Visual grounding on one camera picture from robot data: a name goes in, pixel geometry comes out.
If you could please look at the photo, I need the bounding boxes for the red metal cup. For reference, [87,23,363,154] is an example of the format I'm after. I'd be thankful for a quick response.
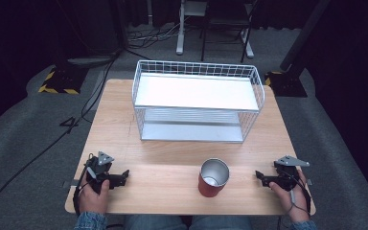
[197,157,231,198]

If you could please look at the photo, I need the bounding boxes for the person's left hand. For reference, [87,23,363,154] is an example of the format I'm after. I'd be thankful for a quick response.
[77,179,111,216]

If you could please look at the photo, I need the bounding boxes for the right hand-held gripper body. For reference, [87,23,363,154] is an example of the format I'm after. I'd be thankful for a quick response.
[269,154,311,193]

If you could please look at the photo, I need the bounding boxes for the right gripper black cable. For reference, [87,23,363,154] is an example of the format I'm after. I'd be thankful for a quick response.
[279,169,312,230]

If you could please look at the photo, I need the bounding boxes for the bundle of floor cables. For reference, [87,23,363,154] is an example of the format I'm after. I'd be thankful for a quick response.
[126,21,186,51]

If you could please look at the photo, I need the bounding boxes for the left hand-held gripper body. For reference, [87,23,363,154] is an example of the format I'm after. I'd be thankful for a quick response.
[85,150,120,195]

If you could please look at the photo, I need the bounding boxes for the white wire shelf rack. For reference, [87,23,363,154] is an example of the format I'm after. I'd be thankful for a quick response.
[130,59,266,144]

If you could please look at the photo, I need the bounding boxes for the black slanted pole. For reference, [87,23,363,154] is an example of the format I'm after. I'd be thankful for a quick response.
[279,0,333,73]

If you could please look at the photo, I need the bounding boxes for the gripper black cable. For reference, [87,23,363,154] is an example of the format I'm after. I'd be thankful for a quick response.
[72,153,94,217]
[279,169,312,230]

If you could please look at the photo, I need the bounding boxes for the white metal stand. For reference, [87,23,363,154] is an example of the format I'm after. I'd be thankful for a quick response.
[175,0,256,59]

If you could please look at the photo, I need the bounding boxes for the long black floor cable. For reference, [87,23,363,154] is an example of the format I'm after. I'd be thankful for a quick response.
[0,52,120,221]

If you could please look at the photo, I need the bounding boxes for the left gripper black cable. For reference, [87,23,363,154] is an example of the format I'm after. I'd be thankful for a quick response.
[72,153,94,217]

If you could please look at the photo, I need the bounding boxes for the black base with yellow stripes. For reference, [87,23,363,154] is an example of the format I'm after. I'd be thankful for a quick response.
[37,64,90,96]
[264,69,309,98]

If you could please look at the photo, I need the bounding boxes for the person's right hand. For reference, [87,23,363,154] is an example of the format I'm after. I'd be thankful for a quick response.
[268,169,311,223]

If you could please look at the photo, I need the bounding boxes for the black folding chair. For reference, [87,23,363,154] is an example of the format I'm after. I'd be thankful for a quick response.
[199,0,259,64]

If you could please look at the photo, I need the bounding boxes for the person's legs in jeans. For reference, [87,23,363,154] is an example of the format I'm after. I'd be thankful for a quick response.
[123,215,254,230]

